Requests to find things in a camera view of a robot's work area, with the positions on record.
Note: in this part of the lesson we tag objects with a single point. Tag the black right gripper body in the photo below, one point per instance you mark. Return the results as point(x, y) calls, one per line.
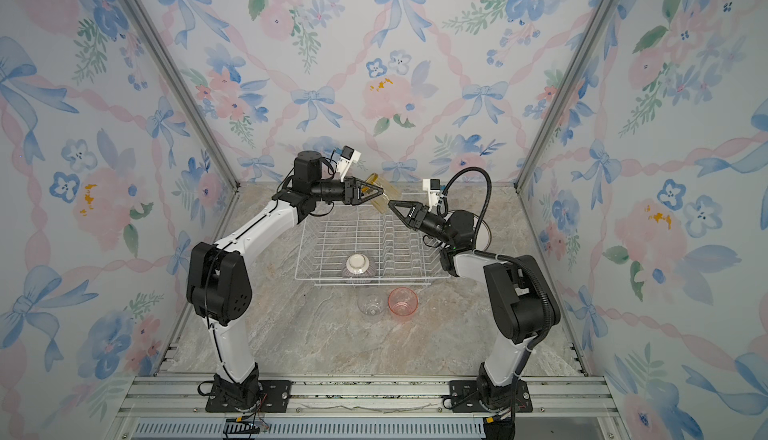
point(414, 216)

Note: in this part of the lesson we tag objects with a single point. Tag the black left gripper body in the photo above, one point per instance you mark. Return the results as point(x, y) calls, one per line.
point(351, 191)

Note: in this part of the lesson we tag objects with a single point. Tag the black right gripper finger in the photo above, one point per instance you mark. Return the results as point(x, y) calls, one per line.
point(405, 207)
point(412, 221)

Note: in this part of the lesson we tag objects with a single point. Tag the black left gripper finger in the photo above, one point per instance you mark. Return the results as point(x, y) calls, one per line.
point(360, 197)
point(359, 186)

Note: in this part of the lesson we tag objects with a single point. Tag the pink glass cup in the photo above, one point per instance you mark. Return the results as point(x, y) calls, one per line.
point(402, 303)

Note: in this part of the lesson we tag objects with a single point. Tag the clear glass cup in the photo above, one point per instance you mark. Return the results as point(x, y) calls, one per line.
point(372, 303)

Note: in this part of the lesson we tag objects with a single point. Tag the yellow glass cup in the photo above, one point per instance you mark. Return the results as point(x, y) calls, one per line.
point(388, 193)

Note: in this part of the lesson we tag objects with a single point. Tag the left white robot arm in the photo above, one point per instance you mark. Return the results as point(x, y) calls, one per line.
point(218, 286)

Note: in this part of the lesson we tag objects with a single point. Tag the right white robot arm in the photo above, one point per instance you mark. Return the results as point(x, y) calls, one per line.
point(521, 300)

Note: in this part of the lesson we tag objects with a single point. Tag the white ceramic bowl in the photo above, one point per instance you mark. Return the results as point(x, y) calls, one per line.
point(358, 269)

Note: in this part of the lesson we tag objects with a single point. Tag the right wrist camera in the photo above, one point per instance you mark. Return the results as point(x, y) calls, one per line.
point(432, 187)

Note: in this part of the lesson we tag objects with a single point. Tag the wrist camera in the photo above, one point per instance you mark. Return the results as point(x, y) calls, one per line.
point(347, 158)
point(432, 187)

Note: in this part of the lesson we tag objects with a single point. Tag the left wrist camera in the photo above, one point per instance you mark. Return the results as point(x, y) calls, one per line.
point(347, 158)

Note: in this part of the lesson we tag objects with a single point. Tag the white wire dish rack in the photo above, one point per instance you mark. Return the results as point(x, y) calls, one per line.
point(398, 255)

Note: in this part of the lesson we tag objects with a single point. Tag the left aluminium corner post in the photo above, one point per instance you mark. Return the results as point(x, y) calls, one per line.
point(137, 13)

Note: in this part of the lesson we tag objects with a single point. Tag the aluminium corner post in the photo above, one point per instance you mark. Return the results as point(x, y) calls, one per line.
point(581, 57)
point(137, 13)

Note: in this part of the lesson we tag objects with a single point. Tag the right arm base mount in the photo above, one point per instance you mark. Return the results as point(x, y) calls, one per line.
point(483, 396)

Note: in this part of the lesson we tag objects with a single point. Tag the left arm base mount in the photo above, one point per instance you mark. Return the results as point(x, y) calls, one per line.
point(251, 396)

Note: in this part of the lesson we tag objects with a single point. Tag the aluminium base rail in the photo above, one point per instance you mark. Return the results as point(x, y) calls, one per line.
point(175, 406)

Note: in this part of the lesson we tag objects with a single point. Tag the right aluminium corner post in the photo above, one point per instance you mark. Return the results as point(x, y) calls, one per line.
point(581, 57)

